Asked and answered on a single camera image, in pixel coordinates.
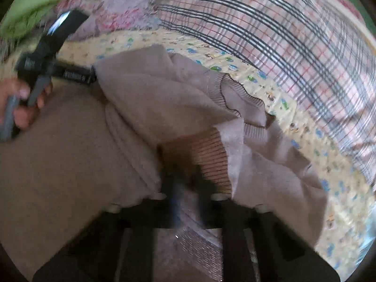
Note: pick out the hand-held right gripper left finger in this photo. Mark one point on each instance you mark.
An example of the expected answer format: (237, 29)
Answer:
(176, 196)

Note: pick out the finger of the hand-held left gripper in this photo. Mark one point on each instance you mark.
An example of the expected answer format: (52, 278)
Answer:
(76, 75)

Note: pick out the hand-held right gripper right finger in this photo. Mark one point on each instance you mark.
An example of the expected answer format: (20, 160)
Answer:
(202, 202)

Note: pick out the brown knit sweater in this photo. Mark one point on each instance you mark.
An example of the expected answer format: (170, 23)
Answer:
(58, 167)

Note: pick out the person's left hand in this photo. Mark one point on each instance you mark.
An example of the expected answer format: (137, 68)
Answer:
(28, 117)

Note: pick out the light green blanket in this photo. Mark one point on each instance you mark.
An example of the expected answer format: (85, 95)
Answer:
(35, 3)

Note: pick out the floral pink pillow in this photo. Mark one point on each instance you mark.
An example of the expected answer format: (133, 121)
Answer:
(123, 8)

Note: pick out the yellow bear-print bed sheet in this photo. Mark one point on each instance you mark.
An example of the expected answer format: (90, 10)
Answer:
(337, 182)

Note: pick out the plaid pillow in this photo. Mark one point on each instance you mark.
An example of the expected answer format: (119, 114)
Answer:
(264, 35)

